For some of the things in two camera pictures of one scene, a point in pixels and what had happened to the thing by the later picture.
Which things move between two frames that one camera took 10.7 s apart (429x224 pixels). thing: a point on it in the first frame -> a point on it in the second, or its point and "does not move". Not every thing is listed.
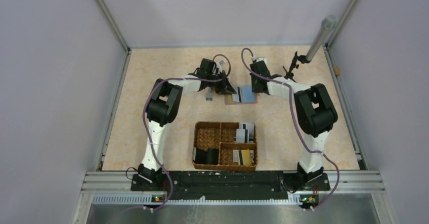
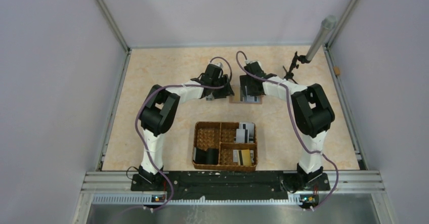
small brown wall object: x=337 y=72 does not move
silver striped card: x=238 y=97 -> x=251 y=99
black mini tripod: x=289 y=74 does not move
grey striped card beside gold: x=236 y=156 does not move
